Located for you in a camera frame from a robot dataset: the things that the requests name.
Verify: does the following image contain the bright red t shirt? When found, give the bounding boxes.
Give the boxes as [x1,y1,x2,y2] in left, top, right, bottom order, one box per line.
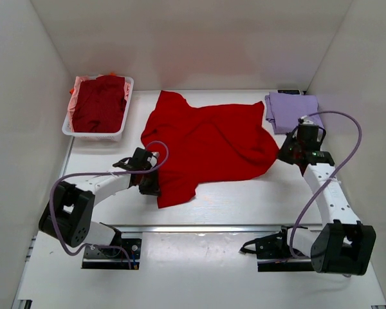
[141,91,279,209]

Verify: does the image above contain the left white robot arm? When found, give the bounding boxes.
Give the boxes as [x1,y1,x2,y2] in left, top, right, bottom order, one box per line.
[39,147,161,256]

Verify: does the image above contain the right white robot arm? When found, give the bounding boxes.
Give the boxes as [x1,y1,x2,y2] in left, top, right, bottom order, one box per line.
[239,120,376,276]

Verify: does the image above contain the folded lavender t shirt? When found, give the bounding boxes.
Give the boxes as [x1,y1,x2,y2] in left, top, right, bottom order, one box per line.
[265,92,318,135]

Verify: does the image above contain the small dark device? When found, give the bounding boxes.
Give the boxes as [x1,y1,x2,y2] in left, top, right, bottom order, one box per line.
[277,89,303,95]

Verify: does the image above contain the dark red shirt in basket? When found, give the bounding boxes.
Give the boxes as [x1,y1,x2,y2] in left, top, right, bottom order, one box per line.
[69,75,130,133]

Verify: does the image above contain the pink shirt in basket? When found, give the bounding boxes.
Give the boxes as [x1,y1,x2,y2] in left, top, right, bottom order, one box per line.
[67,75,97,118]

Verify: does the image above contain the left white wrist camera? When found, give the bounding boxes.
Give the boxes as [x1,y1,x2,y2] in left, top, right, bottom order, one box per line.
[149,152,160,165]

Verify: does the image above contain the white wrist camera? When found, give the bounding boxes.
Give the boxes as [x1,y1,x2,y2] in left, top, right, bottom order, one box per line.
[149,152,160,165]
[298,115,315,126]

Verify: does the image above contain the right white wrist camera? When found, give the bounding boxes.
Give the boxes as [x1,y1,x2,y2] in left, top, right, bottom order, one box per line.
[298,115,315,126]

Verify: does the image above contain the silver aluminium rail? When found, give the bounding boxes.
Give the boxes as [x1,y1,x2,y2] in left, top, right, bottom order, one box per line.
[99,224,322,234]

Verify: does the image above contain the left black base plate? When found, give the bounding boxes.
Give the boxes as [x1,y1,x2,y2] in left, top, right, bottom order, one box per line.
[82,232,142,270]

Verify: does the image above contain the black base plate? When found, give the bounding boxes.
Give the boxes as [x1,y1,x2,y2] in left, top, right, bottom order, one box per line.
[239,226,313,273]
[82,232,142,270]

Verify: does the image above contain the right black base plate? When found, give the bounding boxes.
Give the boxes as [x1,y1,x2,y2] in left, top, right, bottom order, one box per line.
[239,226,313,273]

